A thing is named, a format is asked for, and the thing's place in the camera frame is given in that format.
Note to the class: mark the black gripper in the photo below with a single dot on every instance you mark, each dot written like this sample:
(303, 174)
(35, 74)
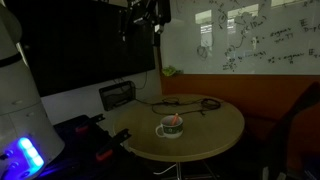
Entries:
(146, 11)

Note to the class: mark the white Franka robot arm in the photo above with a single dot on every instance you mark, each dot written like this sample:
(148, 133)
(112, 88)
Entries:
(20, 100)

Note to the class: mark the green object on ledge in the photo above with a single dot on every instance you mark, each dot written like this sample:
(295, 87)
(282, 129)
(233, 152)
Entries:
(170, 71)

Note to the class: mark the whiteboard with writing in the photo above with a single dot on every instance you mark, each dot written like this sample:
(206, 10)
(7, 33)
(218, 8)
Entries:
(253, 36)

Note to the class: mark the white mug with green band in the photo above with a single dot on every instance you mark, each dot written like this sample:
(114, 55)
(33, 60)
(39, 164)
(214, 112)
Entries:
(171, 130)

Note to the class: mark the black robot stand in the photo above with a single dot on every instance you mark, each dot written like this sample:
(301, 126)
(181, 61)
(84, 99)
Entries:
(76, 156)

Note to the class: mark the metal table leg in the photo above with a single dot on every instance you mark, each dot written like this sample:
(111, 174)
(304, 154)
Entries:
(178, 170)

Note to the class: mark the black wall monitor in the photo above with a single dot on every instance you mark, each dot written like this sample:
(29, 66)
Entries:
(83, 43)

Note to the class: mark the black wall box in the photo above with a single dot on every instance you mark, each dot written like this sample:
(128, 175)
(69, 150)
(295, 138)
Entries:
(116, 95)

